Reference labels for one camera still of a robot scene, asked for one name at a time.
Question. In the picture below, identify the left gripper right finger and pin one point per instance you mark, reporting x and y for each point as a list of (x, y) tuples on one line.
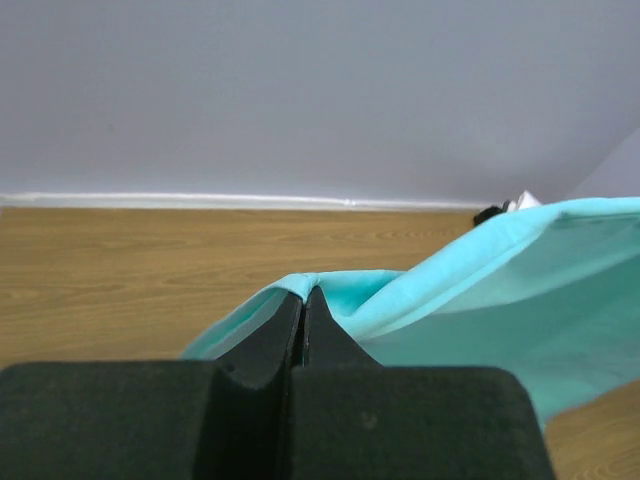
[(353, 418)]

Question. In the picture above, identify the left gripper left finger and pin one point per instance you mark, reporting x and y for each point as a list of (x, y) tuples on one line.
[(183, 419)]

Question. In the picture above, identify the teal t-shirt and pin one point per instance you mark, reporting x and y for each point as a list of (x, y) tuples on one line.
[(549, 293)]

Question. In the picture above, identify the white black folded t-shirt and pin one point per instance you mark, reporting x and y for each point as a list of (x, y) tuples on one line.
[(525, 201)]

